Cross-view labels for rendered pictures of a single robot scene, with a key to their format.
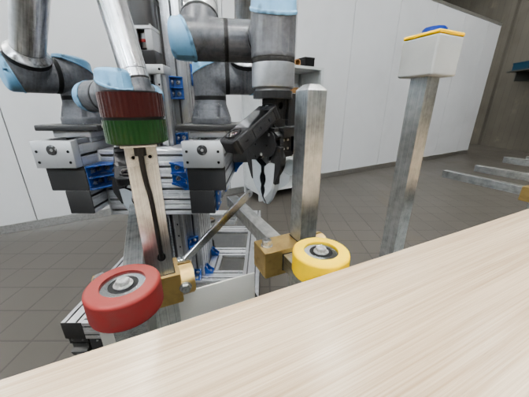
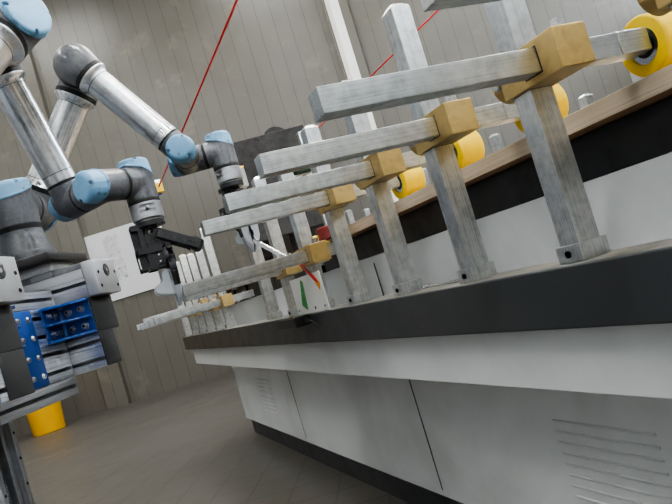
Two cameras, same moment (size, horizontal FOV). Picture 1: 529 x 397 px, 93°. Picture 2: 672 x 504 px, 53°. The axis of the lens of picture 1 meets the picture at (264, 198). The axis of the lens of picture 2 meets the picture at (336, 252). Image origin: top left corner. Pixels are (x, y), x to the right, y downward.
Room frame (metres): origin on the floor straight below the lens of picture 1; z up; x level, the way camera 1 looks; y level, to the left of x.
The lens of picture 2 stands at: (0.14, 1.93, 0.76)
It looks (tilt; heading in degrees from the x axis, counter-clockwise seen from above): 2 degrees up; 273
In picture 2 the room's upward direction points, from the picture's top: 17 degrees counter-clockwise
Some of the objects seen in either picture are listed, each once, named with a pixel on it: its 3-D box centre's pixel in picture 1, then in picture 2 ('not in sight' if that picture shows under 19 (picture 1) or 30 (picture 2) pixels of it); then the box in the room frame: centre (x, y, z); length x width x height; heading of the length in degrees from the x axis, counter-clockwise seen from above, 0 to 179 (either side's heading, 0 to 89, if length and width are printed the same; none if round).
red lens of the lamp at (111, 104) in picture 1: (132, 105); not in sight; (0.27, 0.13, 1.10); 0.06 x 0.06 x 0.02
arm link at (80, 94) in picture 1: (102, 96); (98, 188); (0.71, 0.42, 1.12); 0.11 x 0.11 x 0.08; 57
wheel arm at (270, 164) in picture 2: not in sight; (412, 131); (0.04, 0.90, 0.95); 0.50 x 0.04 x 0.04; 25
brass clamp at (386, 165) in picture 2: not in sight; (377, 169); (0.10, 0.63, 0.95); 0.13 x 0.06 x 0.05; 115
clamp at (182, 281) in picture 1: (146, 287); (313, 254); (0.30, 0.17, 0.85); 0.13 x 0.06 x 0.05; 115
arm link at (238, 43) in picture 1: (255, 42); (187, 159); (0.59, 0.02, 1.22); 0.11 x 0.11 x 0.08; 9
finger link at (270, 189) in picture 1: (279, 181); (251, 237); (0.48, -0.03, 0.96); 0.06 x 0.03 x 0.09; 135
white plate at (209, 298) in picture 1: (186, 313); (307, 294); (0.35, 0.14, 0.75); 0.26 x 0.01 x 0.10; 115
